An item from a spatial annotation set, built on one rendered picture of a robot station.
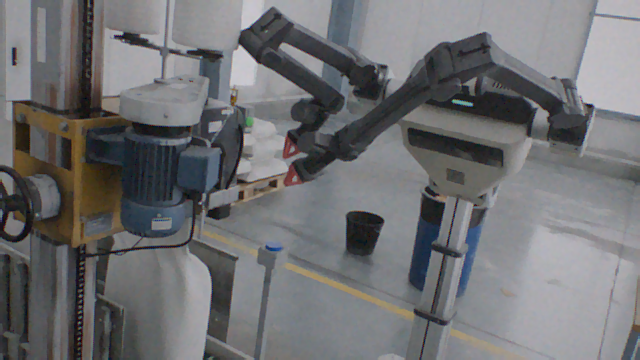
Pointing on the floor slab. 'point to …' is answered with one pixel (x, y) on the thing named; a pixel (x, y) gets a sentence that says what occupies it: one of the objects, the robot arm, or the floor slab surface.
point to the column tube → (50, 337)
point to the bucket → (362, 231)
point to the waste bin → (431, 215)
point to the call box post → (264, 313)
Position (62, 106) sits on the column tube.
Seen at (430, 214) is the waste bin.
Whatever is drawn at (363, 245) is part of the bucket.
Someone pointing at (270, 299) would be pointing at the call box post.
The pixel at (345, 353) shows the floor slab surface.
